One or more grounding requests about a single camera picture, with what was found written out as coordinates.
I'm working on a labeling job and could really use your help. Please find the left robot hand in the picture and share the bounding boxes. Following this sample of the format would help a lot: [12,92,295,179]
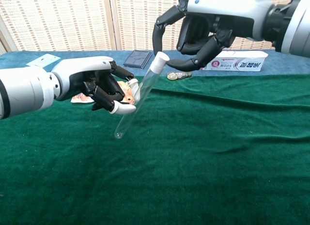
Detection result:
[51,55,140,115]

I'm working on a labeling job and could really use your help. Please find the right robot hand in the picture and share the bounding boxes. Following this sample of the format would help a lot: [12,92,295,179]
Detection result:
[152,0,275,72]

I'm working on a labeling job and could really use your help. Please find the clear glass test tube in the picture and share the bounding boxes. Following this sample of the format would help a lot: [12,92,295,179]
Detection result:
[113,62,162,140]

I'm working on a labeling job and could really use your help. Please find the white rubber stopper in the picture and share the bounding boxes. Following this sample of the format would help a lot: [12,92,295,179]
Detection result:
[152,51,170,67]

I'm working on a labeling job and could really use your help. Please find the orange spout pouch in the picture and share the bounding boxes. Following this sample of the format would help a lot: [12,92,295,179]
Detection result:
[70,80,140,105]

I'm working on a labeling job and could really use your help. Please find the blue cardboard cube box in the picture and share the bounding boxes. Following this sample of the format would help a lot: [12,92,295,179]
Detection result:
[26,53,61,67]

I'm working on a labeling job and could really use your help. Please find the woven bamboo folding screen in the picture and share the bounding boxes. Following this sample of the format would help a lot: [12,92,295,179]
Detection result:
[0,0,310,54]

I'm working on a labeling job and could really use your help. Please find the dark square flat case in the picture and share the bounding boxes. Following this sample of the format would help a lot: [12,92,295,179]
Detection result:
[123,49,153,70]

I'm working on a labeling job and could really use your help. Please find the white toothpaste carton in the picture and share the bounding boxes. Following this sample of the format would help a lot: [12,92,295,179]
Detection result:
[199,49,269,72]

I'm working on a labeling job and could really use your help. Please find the blue velvet cloth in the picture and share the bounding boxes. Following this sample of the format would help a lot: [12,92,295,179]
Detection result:
[0,48,310,80]

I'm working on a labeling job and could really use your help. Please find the correction tape dispenser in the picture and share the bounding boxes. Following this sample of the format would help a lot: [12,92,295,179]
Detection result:
[166,71,193,80]

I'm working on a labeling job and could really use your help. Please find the green velvet cloth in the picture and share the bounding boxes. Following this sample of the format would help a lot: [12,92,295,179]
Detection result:
[0,74,310,225]

